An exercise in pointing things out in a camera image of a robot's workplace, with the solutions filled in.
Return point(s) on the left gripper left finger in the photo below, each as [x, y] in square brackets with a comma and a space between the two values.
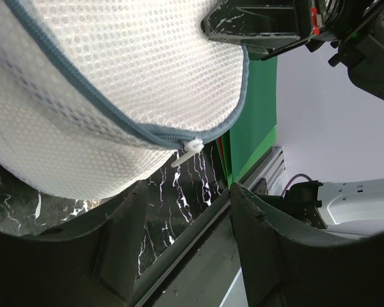
[91, 260]

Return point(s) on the black marbled mat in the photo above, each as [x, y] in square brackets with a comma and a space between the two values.
[177, 197]

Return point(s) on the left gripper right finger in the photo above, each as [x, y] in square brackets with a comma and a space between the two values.
[288, 263]

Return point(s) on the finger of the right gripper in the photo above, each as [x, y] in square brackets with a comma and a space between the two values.
[266, 28]

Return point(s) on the green folder stack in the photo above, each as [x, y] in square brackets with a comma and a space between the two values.
[254, 133]

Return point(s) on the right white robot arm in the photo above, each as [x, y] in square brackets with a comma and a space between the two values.
[321, 205]

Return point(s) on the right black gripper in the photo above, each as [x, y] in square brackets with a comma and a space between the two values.
[356, 30]

